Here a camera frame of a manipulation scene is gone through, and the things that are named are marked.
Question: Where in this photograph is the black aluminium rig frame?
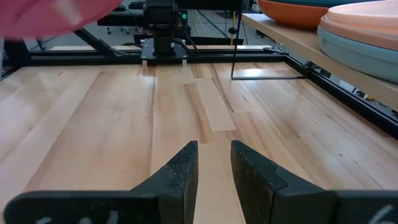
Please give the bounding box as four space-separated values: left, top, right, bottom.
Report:
0 27 398 140

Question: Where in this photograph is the pale peach plate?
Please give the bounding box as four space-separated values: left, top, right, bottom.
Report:
325 0 398 32
318 15 398 52

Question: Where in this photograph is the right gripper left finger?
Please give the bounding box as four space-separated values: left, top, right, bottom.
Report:
4 140 200 224

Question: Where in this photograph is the black desk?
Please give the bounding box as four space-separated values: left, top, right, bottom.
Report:
96 0 244 27

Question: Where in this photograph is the dark teal plate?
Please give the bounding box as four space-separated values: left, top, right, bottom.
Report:
272 0 376 8

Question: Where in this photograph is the wooden shelf with black frame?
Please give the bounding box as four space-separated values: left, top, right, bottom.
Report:
230 0 398 112

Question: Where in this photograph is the pink plate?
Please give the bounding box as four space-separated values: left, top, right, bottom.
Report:
0 0 124 42

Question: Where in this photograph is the light teal plate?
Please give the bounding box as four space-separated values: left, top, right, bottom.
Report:
317 26 398 85

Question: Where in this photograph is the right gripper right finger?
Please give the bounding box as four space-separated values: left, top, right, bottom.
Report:
230 139 398 224

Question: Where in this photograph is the orange plate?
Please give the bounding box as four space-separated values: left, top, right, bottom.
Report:
257 0 331 31

